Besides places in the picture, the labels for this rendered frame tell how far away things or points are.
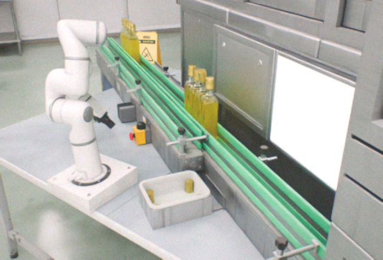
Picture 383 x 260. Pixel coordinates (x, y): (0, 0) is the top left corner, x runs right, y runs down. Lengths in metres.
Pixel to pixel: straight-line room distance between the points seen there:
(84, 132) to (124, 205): 0.31
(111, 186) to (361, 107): 1.11
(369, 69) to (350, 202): 0.20
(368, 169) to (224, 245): 0.82
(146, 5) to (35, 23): 1.96
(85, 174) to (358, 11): 1.07
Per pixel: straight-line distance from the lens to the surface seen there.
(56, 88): 1.48
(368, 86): 0.56
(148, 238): 1.37
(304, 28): 1.26
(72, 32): 1.46
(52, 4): 7.29
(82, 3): 7.34
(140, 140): 1.89
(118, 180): 1.54
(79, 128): 1.45
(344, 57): 1.11
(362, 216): 0.63
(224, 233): 1.38
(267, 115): 1.43
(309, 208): 1.19
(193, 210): 1.41
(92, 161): 1.53
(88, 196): 1.49
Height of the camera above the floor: 1.65
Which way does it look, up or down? 24 degrees down
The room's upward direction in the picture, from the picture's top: straight up
